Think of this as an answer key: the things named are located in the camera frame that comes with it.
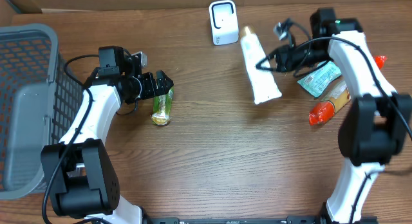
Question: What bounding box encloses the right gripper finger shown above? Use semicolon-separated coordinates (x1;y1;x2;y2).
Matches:
259;50;276;62
256;61;276;71

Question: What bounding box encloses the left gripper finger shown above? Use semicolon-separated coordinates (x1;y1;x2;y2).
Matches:
156;79;174;97
156;70;173;86

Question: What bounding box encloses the green tea drink pouch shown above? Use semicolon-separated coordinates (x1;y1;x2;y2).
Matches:
151;87;174;126

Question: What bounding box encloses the white tube gold cap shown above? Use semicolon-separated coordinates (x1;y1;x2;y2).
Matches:
239;26;282;105

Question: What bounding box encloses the teal snack packet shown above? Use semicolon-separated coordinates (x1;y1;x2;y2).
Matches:
297;61;341;98

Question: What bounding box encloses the orange noodle packet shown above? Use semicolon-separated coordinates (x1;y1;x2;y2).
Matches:
308;55;388;126

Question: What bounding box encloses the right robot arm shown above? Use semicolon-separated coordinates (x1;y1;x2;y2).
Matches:
256;8;411;223

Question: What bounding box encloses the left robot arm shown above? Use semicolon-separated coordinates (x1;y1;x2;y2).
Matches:
41;46;174;223

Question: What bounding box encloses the white barcode scanner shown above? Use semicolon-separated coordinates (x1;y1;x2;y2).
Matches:
209;0;239;46

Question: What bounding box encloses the grey plastic basket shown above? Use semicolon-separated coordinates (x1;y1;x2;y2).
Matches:
1;24;82;200

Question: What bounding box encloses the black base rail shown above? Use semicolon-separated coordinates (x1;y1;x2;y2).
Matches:
144;215;379;224

